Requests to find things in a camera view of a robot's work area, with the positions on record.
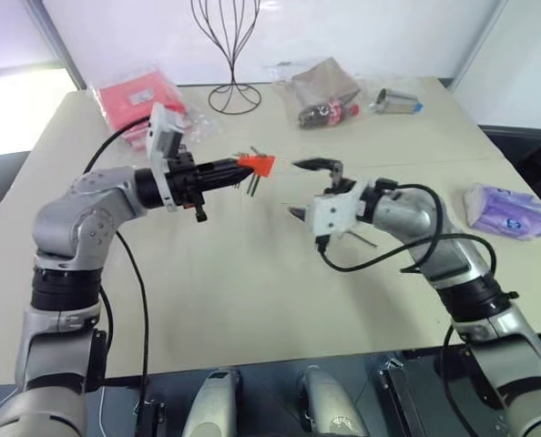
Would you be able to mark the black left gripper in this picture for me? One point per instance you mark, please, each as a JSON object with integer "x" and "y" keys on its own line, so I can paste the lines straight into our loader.
{"x": 184, "y": 177}

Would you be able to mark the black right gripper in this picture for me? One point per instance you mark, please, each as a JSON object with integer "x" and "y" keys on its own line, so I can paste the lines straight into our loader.
{"x": 338, "y": 181}

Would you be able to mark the red hex key holder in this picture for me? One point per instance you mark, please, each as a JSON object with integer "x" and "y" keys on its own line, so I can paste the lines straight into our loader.
{"x": 263, "y": 166}

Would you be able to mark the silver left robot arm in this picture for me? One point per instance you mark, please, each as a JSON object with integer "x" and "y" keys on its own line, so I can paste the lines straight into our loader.
{"x": 70, "y": 218}

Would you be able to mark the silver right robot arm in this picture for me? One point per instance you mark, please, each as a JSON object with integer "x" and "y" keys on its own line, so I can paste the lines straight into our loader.
{"x": 462, "y": 259}

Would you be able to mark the dark hex key in holder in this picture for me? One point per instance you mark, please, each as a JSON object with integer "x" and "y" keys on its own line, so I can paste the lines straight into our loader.
{"x": 256, "y": 184}
{"x": 250, "y": 186}
{"x": 253, "y": 151}

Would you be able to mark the loose dark hex key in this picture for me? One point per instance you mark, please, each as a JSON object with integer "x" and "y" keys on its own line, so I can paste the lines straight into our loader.
{"x": 364, "y": 240}

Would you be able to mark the cola bottle with red label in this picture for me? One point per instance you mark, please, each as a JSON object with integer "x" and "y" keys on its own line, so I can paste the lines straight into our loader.
{"x": 325, "y": 114}

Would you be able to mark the clear plastic bag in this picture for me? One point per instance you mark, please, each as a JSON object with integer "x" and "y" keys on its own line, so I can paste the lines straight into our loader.
{"x": 288, "y": 98}

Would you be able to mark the brown paper bag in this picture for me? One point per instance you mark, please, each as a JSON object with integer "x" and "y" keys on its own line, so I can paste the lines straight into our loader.
{"x": 325, "y": 82}

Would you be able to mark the red package in plastic bag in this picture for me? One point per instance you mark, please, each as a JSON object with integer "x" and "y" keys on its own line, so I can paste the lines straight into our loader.
{"x": 134, "y": 98}

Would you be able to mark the shiny metal cup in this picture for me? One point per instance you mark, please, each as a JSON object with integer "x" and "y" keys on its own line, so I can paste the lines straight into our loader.
{"x": 395, "y": 104}

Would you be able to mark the purple tissue pack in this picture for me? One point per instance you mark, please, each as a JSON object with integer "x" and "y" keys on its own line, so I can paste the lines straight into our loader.
{"x": 507, "y": 211}

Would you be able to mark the silver rounded robot leg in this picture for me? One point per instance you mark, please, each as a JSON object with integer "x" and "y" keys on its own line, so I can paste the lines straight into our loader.
{"x": 211, "y": 405}
{"x": 329, "y": 405}

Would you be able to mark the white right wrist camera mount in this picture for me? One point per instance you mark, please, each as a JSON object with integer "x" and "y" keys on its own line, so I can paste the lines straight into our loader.
{"x": 334, "y": 211}

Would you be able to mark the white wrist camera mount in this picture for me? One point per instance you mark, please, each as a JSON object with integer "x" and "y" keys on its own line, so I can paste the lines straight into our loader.
{"x": 334, "y": 211}
{"x": 161, "y": 136}

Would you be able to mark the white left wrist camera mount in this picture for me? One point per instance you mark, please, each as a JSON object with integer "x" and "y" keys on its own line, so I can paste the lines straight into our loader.
{"x": 161, "y": 136}

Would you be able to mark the dark grey frame post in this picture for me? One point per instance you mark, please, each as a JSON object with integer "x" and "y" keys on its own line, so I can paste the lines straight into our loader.
{"x": 61, "y": 41}

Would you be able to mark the black metal bracket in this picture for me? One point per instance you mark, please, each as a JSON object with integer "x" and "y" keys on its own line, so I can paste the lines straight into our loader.
{"x": 154, "y": 419}
{"x": 400, "y": 396}

